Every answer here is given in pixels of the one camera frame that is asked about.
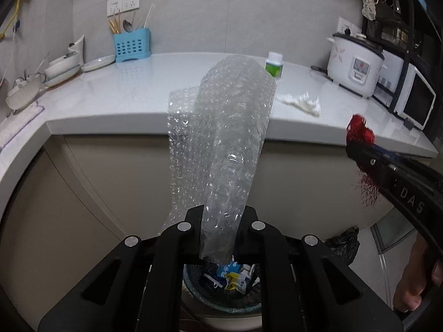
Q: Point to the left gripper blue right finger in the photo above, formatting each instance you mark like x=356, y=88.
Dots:
x=304, y=286

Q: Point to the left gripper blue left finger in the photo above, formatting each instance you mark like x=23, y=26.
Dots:
x=135, y=287

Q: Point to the red mesh net bag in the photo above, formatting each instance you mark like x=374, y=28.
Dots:
x=360, y=142

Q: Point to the white tissue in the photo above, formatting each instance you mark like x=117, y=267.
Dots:
x=303, y=102

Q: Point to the clear bubble wrap sheet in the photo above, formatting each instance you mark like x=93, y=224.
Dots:
x=216, y=132

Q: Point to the white green pill bottle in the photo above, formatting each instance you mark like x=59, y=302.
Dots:
x=274, y=64

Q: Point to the yellow snack wrapper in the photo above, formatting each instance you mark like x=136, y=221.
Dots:
x=236, y=282

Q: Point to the blue white milk carton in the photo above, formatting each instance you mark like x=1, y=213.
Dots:
x=224, y=269

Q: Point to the black mesh trash bin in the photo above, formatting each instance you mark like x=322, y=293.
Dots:
x=199, y=283

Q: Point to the black metal kitchen rack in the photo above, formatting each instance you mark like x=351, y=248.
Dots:
x=412, y=30

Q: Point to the person's right hand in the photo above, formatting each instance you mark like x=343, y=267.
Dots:
x=408, y=292

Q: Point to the black plastic bag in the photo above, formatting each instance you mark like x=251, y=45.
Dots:
x=346, y=245

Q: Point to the small dark grey block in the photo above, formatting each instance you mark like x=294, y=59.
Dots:
x=408, y=124

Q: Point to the white microwave oven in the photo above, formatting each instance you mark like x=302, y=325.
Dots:
x=416, y=99

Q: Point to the white floral rice cooker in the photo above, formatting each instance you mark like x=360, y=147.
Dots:
x=355, y=63

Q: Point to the hanging white mesh cloth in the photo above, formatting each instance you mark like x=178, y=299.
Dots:
x=369, y=9

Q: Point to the white dish cloth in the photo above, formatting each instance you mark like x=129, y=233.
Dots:
x=14, y=124

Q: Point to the white plate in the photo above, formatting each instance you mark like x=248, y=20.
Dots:
x=98, y=63

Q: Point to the stacked white bowls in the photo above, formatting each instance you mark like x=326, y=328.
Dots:
x=62, y=69

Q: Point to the blue utensil holder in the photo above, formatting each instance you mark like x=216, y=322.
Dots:
x=132, y=45

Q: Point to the white pitcher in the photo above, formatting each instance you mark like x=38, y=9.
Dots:
x=78, y=47

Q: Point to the right wall power socket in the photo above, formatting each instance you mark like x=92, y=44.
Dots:
x=347, y=28

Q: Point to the wall power socket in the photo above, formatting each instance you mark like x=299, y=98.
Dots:
x=347, y=28
x=115, y=6

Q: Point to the left wall power socket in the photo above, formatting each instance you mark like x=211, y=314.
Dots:
x=115, y=6

